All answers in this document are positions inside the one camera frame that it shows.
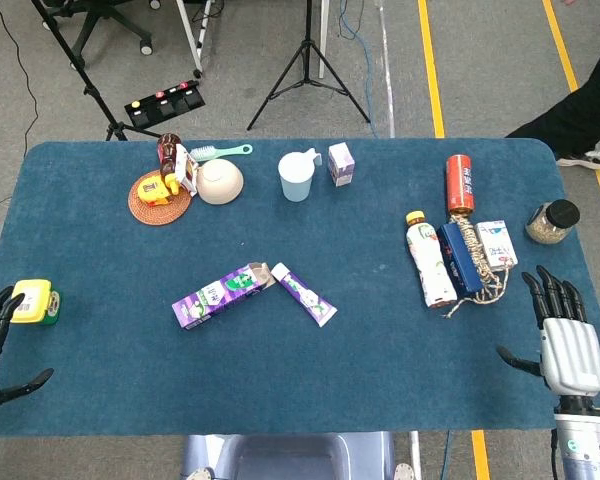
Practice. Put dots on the white metal frame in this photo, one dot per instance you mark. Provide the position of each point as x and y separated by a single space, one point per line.
194 45

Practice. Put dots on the brown bottle yellow cap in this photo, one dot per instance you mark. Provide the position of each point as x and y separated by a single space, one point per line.
169 150

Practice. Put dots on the black tripod stand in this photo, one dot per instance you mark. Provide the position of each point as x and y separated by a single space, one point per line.
308 50

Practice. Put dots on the yellow green lidded box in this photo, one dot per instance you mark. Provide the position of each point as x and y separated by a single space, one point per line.
30 302

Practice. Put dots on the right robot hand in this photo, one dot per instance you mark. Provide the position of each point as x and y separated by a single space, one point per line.
572 350

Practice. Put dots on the blue grey robot torso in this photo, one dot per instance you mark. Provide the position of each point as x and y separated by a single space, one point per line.
290 457

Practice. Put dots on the white blue milk carton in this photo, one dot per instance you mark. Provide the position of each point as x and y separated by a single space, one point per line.
497 245

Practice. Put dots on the black foot pedal board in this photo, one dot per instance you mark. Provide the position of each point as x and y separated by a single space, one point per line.
165 106

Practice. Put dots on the blue felt table cover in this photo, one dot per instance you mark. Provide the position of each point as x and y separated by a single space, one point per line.
300 380

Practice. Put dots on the beige bowl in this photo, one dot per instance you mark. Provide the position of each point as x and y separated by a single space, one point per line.
220 182

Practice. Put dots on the purple toothpaste tube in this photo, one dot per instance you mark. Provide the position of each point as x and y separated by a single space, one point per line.
305 295

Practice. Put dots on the white bottle yellow cap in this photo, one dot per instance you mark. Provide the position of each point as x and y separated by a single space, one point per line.
430 260

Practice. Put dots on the purple toothpaste box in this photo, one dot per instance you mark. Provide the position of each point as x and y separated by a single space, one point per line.
215 297

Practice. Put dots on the round woven coaster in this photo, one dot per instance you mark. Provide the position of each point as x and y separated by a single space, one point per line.
150 214

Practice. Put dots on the white upright pole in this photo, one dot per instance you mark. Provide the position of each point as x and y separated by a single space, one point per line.
323 40

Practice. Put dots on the glass jar black lid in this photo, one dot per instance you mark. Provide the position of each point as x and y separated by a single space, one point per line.
552 222

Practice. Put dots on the red orange drink can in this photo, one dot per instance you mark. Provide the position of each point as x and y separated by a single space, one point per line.
460 185

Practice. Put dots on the white snack packet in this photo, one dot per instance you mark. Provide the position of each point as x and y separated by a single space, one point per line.
186 172

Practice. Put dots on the light blue plastic cup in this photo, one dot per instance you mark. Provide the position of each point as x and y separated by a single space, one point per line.
296 180

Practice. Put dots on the black office chair base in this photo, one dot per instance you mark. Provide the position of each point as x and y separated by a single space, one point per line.
100 20

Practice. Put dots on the purple white drink carton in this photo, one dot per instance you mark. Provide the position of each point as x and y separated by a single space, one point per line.
341 167

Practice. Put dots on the person leg black trousers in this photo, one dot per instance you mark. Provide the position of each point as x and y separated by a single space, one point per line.
580 115

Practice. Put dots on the grey white sneaker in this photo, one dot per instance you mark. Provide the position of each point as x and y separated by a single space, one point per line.
590 159

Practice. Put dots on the green hair brush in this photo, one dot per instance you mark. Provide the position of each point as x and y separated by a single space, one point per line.
227 150

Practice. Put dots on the black light stand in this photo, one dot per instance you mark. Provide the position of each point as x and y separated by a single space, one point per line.
87 90

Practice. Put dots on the dark blue rectangular box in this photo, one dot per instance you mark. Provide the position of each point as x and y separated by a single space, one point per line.
455 260

